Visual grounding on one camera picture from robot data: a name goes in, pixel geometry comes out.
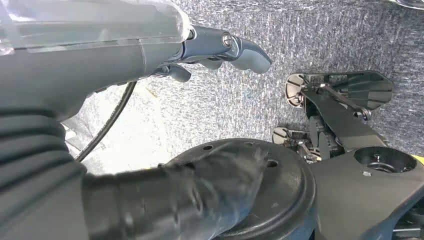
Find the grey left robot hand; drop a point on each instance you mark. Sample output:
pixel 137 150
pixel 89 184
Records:
pixel 99 63

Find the ribbed grey left arm sleeve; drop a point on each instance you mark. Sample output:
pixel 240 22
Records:
pixel 33 172

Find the black robot foot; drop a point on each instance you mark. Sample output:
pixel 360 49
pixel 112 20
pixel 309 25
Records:
pixel 281 135
pixel 364 87

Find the black round robot joint disc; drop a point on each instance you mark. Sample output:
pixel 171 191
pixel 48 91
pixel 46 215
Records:
pixel 285 195

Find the black robot pelvis plate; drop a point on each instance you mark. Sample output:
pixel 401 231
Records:
pixel 357 198

